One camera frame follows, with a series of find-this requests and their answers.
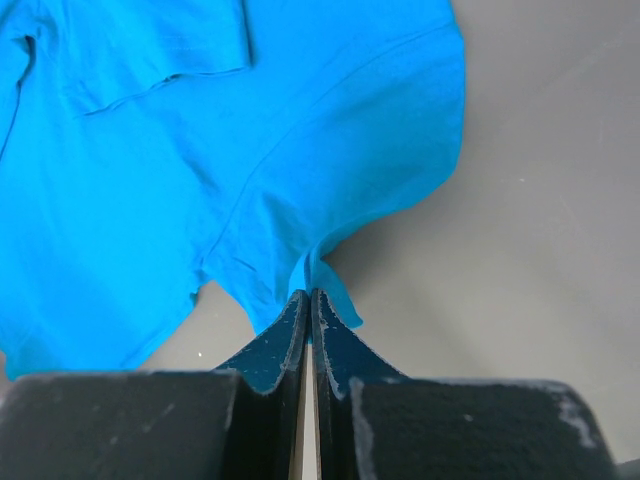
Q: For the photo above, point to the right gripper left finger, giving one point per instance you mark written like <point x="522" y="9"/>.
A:
<point x="241" y="420"/>

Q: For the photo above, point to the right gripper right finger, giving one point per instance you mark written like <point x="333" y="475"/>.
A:
<point x="374" y="422"/>

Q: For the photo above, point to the blue t shirt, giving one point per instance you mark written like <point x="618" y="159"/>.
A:
<point x="151" y="147"/>

